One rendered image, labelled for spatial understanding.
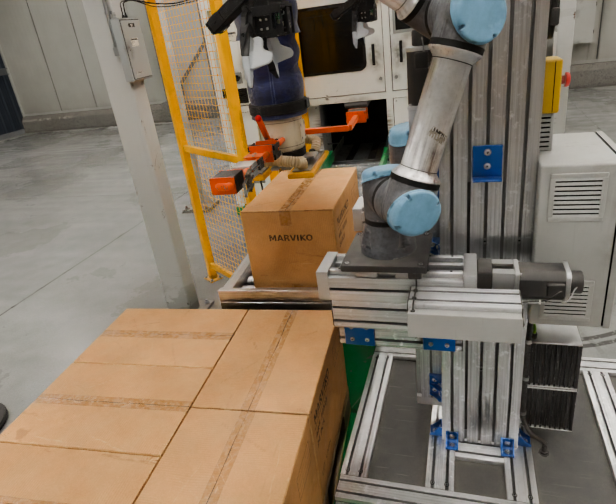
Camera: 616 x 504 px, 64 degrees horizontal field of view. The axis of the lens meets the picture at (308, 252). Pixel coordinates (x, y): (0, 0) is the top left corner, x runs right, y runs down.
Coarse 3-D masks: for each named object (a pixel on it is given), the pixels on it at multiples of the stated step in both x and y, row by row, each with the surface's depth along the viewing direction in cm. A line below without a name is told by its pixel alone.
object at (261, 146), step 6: (252, 144) 172; (258, 144) 175; (264, 144) 174; (270, 144) 172; (276, 144) 169; (252, 150) 168; (258, 150) 167; (264, 150) 167; (270, 150) 167; (276, 150) 171; (270, 156) 168; (276, 156) 169
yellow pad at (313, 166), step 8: (320, 152) 205; (328, 152) 209; (312, 160) 194; (320, 160) 195; (296, 168) 186; (312, 168) 185; (288, 176) 182; (296, 176) 182; (304, 176) 181; (312, 176) 180
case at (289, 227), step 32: (288, 192) 222; (320, 192) 216; (352, 192) 236; (256, 224) 206; (288, 224) 202; (320, 224) 199; (352, 224) 235; (256, 256) 213; (288, 256) 209; (320, 256) 205
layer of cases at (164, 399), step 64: (128, 320) 216; (192, 320) 209; (256, 320) 203; (320, 320) 197; (64, 384) 179; (128, 384) 174; (192, 384) 170; (256, 384) 166; (320, 384) 166; (0, 448) 153; (64, 448) 150; (128, 448) 146; (192, 448) 143; (256, 448) 140; (320, 448) 164
